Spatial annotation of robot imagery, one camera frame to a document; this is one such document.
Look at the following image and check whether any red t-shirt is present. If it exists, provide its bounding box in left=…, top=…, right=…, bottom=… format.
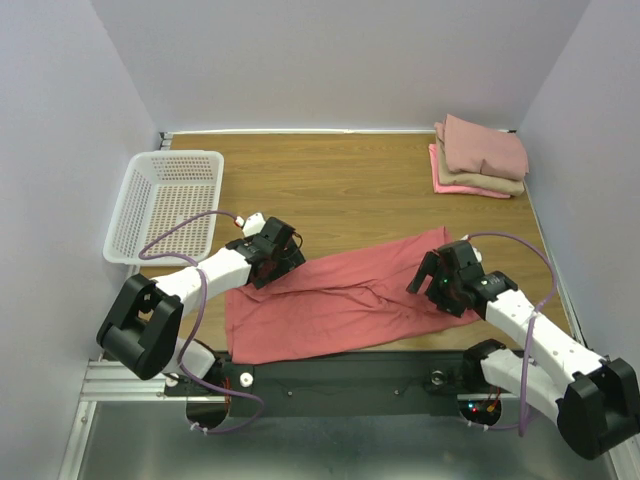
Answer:
left=225, top=227, right=478, bottom=365

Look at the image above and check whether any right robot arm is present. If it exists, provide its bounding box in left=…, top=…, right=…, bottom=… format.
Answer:
left=407, top=238, right=639, bottom=460

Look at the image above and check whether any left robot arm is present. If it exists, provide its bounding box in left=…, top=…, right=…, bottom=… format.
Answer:
left=96, top=213, right=305, bottom=380

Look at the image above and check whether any folded tan shirt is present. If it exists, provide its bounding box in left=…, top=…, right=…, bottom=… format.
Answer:
left=435, top=139, right=525, bottom=197

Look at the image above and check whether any folded bright pink shirt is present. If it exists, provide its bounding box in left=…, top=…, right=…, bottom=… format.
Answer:
left=428, top=144, right=510, bottom=199

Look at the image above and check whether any folded dusty pink shirt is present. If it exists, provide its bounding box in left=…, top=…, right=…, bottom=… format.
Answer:
left=435, top=114, right=529, bottom=181

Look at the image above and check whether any white perforated plastic basket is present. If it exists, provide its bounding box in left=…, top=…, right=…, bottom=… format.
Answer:
left=103, top=150, right=224, bottom=266

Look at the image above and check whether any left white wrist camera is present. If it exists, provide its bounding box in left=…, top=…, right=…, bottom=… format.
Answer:
left=234, top=212, right=266, bottom=237

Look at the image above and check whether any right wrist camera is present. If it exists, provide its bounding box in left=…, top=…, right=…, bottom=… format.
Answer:
left=460, top=235, right=483, bottom=263

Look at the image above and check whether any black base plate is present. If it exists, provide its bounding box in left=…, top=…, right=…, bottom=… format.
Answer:
left=164, top=350, right=497, bottom=419

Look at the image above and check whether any aluminium frame rail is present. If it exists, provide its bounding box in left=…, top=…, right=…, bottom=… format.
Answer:
left=60, top=361, right=639, bottom=479

